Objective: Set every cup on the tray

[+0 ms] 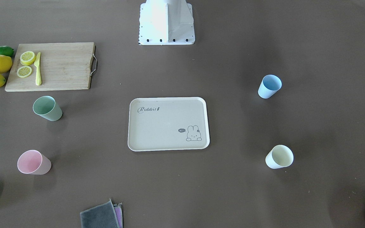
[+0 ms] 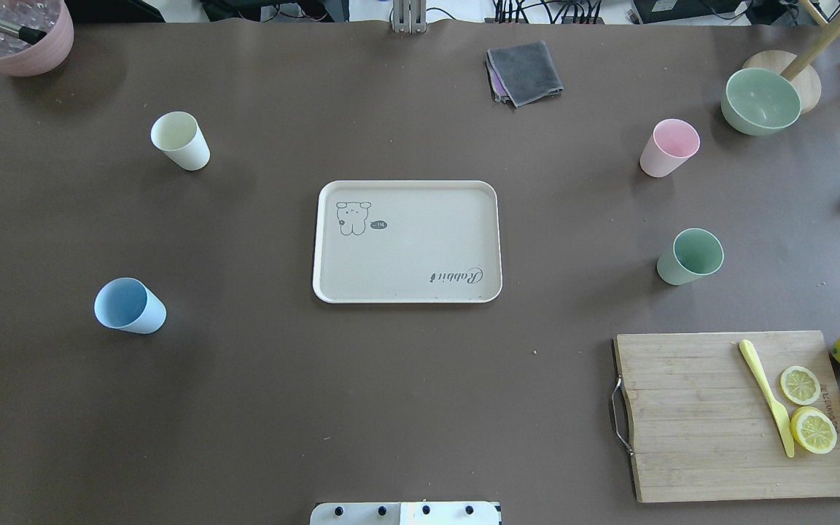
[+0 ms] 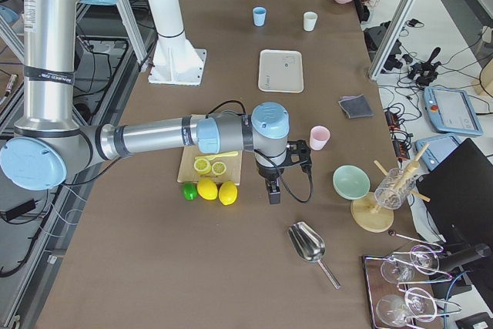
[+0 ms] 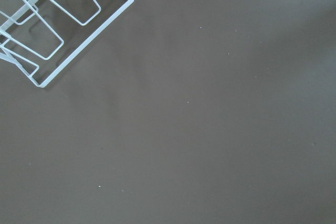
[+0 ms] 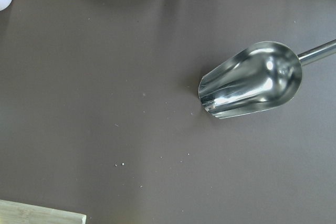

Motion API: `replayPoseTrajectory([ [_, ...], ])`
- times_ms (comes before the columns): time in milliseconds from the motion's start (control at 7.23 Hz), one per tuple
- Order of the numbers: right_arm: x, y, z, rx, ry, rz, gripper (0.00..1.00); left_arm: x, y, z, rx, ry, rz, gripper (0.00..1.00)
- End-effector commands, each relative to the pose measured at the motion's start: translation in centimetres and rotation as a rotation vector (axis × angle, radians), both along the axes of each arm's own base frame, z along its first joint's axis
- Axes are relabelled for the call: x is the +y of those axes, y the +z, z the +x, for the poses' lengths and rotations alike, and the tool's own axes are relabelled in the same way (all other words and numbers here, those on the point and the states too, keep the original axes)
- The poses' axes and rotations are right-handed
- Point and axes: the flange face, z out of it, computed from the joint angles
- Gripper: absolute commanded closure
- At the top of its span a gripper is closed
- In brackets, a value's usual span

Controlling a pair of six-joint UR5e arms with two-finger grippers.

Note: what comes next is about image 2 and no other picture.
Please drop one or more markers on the pink cup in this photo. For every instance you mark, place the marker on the pink cup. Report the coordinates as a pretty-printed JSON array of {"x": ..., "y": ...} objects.
[{"x": 671, "y": 143}]

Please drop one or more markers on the grey folded cloth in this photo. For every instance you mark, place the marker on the grey folded cloth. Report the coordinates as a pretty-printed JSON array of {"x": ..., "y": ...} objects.
[{"x": 526, "y": 71}]

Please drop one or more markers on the green bowl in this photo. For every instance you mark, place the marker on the green bowl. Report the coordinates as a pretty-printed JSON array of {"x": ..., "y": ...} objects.
[{"x": 759, "y": 102}]

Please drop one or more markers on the blue cup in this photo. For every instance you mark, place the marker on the blue cup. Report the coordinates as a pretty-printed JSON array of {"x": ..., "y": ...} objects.
[{"x": 125, "y": 304}]

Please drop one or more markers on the aluminium camera post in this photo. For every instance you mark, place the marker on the aluminium camera post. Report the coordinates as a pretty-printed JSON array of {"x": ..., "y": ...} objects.
[{"x": 409, "y": 16}]

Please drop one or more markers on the bamboo cutting board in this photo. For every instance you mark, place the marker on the bamboo cutting board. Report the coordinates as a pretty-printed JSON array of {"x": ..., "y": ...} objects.
[{"x": 699, "y": 428}]

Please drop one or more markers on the cream white cup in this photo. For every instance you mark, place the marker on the cream white cup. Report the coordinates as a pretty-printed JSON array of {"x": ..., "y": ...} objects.
[{"x": 178, "y": 134}]

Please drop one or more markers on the green cup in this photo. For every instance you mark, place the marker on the green cup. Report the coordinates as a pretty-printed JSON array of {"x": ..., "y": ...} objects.
[{"x": 693, "y": 254}]

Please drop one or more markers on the upper lemon slice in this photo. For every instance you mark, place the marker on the upper lemon slice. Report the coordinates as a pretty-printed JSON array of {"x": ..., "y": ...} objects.
[{"x": 800, "y": 385}]

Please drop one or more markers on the lower lemon slice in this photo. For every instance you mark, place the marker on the lower lemon slice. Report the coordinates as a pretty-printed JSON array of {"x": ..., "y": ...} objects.
[{"x": 813, "y": 430}]

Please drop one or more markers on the pink bucket with ice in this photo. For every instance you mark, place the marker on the pink bucket with ice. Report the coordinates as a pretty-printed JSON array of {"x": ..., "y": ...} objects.
[{"x": 21, "y": 59}]

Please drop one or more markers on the lemon slice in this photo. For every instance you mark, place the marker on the lemon slice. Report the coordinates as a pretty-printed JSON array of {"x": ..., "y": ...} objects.
[
  {"x": 800, "y": 385},
  {"x": 813, "y": 430}
]

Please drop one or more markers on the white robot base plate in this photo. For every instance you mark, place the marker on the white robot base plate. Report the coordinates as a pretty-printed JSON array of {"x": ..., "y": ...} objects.
[{"x": 423, "y": 512}]

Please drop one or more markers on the wooden stand with round base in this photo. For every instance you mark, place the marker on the wooden stand with round base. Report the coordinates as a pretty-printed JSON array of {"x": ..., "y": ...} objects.
[{"x": 797, "y": 68}]

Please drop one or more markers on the purple folded cloth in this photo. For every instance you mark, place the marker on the purple folded cloth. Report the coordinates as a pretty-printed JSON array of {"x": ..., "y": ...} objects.
[{"x": 497, "y": 87}]

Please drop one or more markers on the cream rabbit tray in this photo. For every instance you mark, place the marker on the cream rabbit tray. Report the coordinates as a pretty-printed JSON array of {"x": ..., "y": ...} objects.
[{"x": 407, "y": 241}]

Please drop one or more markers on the yellow plastic knife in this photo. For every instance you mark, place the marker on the yellow plastic knife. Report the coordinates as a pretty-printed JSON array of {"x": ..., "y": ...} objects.
[{"x": 779, "y": 412}]

